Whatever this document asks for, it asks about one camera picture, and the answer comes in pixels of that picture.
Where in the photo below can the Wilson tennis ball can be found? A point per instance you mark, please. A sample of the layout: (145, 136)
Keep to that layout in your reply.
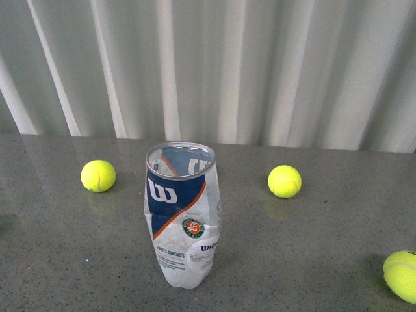
(183, 210)

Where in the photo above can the tennis ball centre right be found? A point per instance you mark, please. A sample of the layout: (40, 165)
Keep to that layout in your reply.
(284, 181)

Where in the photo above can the tennis ball centre left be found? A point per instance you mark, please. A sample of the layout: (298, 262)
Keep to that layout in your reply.
(98, 176)

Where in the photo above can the tennis ball with Wilson print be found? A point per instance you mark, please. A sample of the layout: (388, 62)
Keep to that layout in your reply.
(399, 274)

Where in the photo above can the white pleated curtain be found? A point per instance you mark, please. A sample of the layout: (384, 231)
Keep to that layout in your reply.
(312, 74)

